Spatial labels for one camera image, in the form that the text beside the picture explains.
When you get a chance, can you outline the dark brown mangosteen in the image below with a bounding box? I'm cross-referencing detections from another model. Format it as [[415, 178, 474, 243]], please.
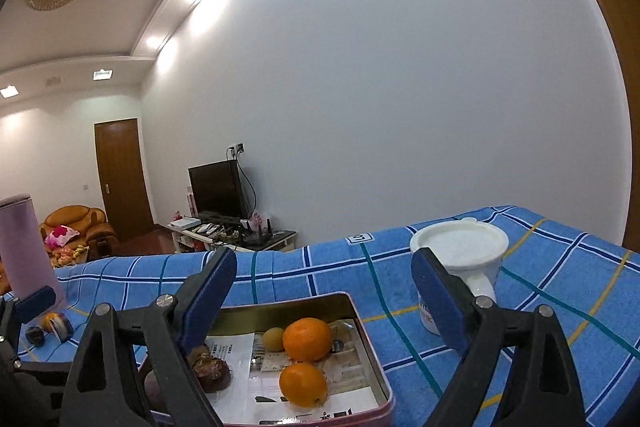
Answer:
[[192, 357, 232, 393]]

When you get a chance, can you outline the small yellow-green fruit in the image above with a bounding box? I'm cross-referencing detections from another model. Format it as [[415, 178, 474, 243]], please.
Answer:
[[262, 327, 284, 352]]

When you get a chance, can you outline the purple sweet potato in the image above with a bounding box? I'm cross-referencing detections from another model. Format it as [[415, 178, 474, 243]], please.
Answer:
[[143, 371, 168, 414]]

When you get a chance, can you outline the small orange near kettle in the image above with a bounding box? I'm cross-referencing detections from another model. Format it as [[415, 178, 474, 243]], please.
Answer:
[[40, 312, 74, 343]]

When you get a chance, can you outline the pink electric kettle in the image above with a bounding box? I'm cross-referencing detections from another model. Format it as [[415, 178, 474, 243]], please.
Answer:
[[0, 194, 65, 311]]

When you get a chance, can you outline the orange leather armchair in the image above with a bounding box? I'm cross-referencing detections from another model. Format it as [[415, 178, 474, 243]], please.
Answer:
[[39, 205, 119, 268]]

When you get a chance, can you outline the blue plaid tablecloth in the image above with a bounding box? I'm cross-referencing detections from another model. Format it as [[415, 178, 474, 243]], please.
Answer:
[[0, 204, 640, 427]]

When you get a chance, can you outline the brown wooden door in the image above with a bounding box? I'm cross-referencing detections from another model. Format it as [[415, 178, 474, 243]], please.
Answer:
[[94, 118, 154, 242]]

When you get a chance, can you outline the printed paper liner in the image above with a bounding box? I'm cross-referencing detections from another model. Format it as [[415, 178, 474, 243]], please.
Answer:
[[190, 320, 388, 426]]

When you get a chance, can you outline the white floral mug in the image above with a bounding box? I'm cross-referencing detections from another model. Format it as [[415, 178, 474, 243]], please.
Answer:
[[409, 217, 511, 338]]

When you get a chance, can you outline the white tv stand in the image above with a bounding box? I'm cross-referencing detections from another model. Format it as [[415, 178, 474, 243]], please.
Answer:
[[164, 218, 297, 254]]

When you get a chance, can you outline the pink metal tin tray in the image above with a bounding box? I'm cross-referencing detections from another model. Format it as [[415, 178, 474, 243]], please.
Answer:
[[186, 293, 395, 426]]

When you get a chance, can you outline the black television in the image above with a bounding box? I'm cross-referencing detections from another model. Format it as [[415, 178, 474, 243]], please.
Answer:
[[188, 159, 248, 219]]

